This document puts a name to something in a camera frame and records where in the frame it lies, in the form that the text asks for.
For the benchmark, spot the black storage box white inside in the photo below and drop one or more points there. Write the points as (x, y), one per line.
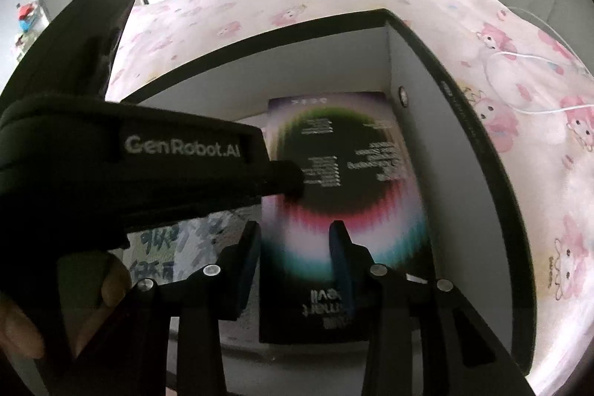
(325, 66)

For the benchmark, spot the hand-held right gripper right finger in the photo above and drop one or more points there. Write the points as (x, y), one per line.
(341, 273)

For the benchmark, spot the person's left hand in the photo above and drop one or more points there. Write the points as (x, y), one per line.
(116, 284)

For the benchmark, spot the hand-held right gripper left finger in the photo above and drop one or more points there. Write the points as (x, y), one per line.
(248, 270)

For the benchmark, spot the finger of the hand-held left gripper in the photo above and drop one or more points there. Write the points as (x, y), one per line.
(290, 179)

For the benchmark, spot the white packet with black print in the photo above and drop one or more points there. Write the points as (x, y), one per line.
(185, 238)

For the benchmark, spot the white shelf with toys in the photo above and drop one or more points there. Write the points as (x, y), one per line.
(28, 25)

